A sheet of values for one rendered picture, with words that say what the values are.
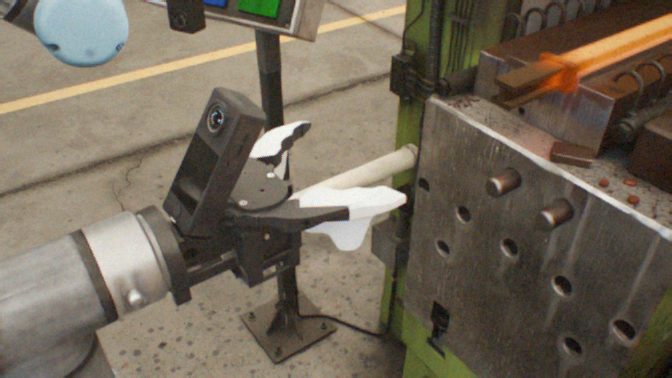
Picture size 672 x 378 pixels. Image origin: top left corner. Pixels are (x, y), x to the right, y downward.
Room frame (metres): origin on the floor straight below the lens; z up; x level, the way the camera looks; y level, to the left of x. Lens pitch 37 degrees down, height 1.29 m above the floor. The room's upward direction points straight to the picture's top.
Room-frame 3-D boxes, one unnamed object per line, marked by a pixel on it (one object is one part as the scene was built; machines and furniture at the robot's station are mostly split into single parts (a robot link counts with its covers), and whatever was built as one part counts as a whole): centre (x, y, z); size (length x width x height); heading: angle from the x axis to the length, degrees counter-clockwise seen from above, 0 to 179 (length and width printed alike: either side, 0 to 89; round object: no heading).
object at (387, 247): (0.99, -0.15, 0.36); 0.09 x 0.07 x 0.12; 35
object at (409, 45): (1.01, -0.14, 0.80); 0.06 x 0.03 x 0.14; 35
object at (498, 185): (0.56, -0.21, 0.87); 0.04 x 0.03 x 0.03; 125
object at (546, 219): (0.50, -0.26, 0.87); 0.04 x 0.03 x 0.03; 125
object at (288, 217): (0.35, 0.03, 1.00); 0.09 x 0.05 x 0.02; 89
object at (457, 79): (0.81, -0.31, 0.93); 0.40 x 0.03 x 0.03; 125
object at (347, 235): (0.36, -0.02, 0.98); 0.09 x 0.03 x 0.06; 89
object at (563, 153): (0.55, -0.28, 0.92); 0.04 x 0.03 x 0.01; 68
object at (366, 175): (0.86, 0.01, 0.62); 0.44 x 0.05 x 0.05; 125
